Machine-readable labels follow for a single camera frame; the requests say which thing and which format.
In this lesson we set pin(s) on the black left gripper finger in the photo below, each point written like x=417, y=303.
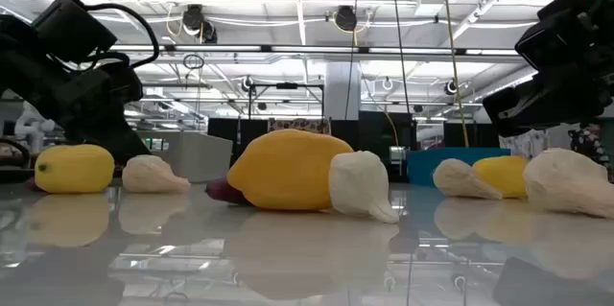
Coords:
x=88, y=134
x=125, y=145

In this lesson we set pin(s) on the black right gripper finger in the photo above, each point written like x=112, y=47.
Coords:
x=499, y=114
x=561, y=104

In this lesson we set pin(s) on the yellow mango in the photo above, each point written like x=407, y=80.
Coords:
x=74, y=169
x=288, y=169

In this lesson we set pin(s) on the white garlic bulb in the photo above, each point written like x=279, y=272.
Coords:
x=458, y=179
x=151, y=174
x=566, y=181
x=360, y=183

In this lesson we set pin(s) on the yellow lemon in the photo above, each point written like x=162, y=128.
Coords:
x=503, y=174

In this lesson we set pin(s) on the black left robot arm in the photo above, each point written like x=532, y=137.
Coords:
x=24, y=76

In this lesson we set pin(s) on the black partition panel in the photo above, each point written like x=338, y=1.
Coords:
x=374, y=131
x=223, y=135
x=470, y=134

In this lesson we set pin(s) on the white floral cloth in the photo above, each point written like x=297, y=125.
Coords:
x=527, y=145

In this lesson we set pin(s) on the person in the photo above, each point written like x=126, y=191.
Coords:
x=587, y=143

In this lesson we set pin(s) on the small black ceiling reel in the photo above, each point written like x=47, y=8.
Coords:
x=451, y=87

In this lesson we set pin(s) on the grey plastic basket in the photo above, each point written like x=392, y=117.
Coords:
x=201, y=155

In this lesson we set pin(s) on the teal plastic basket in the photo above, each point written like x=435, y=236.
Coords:
x=422, y=167

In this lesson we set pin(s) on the white building column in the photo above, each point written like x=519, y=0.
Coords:
x=338, y=90

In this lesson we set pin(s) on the brown patterned cloth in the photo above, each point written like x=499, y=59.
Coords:
x=297, y=126

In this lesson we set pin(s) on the long ceiling light strip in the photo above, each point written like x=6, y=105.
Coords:
x=312, y=49

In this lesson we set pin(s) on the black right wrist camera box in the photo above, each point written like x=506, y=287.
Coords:
x=566, y=32

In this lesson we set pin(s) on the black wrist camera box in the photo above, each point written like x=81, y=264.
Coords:
x=72, y=30
x=566, y=32

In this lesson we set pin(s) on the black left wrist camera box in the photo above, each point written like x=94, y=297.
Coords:
x=72, y=30

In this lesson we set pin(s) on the black metal frame stand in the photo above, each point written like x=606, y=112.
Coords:
x=286, y=86

